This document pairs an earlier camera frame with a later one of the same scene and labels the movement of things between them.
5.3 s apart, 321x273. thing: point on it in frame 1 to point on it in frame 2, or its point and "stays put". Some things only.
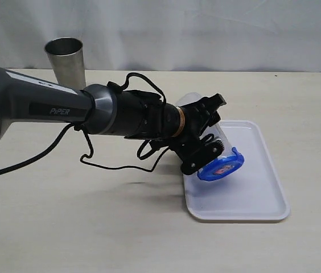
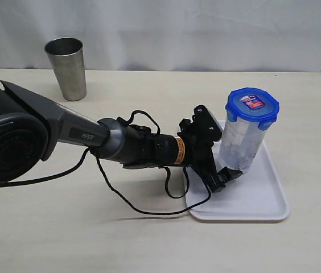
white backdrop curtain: x=231 y=35 stays put
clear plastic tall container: x=217 y=131 to x=240 y=142
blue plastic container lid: x=221 y=167 to x=252 y=104
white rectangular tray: x=253 y=191 stays put
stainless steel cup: x=66 y=56 stays put
